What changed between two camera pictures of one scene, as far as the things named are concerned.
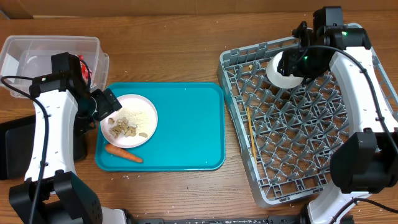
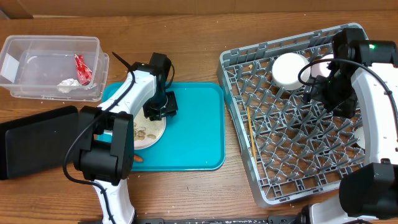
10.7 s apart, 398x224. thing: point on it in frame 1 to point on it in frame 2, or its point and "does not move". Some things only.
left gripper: (107, 103) to (170, 110)
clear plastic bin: (31, 56) does not move
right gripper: (290, 63) to (314, 94)
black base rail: (274, 219) does not move
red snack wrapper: (86, 72) does not move
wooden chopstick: (252, 134) does not move
